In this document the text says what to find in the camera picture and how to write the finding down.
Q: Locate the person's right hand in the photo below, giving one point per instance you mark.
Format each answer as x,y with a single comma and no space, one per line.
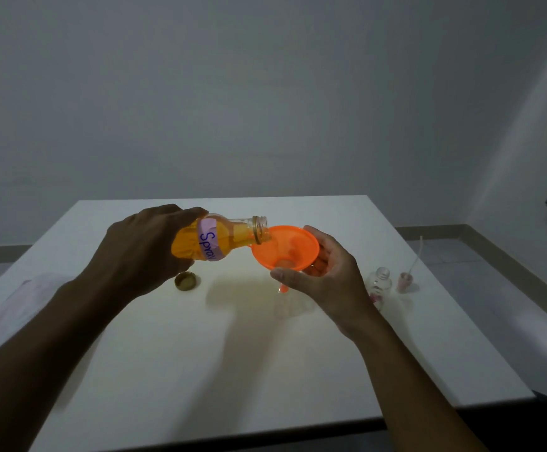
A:
337,287

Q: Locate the person's left hand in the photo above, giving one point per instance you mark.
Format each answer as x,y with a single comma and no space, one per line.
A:
132,251

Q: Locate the person's left thumb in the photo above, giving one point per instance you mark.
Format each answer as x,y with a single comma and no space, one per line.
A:
181,267

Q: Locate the person's right thumb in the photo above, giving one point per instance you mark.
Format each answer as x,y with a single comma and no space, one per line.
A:
292,278

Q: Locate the orange plastic funnel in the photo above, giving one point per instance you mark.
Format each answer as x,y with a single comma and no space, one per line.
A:
280,249

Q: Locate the clear bottle with orange liquid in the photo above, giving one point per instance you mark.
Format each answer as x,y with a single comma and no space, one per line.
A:
221,240

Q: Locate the person's left forearm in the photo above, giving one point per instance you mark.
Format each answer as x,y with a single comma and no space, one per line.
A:
33,367

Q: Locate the person's right forearm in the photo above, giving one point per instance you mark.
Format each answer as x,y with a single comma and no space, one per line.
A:
405,395

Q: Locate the gold bottle cap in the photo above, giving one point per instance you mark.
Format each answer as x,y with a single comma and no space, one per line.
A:
186,281

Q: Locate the small clear spray bottle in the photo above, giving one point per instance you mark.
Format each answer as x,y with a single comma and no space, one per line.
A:
379,287

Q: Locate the pink spray pump with tube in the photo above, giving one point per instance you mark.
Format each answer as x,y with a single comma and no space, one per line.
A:
404,281

